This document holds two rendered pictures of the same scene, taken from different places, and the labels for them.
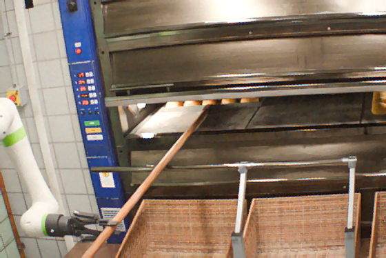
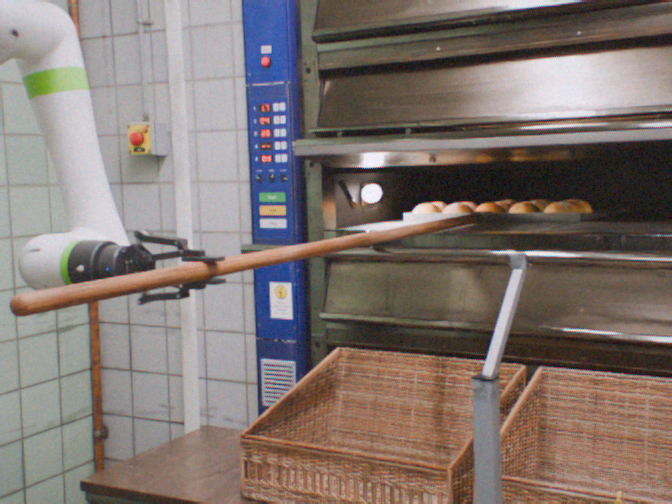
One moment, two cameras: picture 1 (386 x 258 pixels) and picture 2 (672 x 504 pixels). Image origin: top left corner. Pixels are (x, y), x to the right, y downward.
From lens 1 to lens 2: 112 cm
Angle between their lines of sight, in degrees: 16
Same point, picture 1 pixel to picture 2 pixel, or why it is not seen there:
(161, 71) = (403, 109)
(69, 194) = (213, 332)
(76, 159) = not seen: hidden behind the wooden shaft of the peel
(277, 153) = (600, 281)
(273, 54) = (620, 77)
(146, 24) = (388, 16)
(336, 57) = not seen: outside the picture
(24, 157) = (70, 128)
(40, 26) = (205, 13)
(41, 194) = (91, 213)
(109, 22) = (325, 12)
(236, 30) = (551, 27)
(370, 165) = not seen: outside the picture
